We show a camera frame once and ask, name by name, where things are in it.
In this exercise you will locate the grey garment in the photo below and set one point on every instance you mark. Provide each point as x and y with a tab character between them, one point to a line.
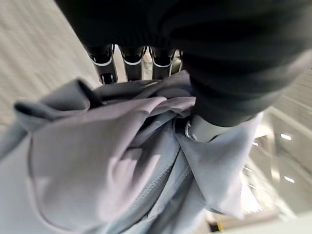
97	158

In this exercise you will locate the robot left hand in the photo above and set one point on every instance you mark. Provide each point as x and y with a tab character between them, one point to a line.
219	48

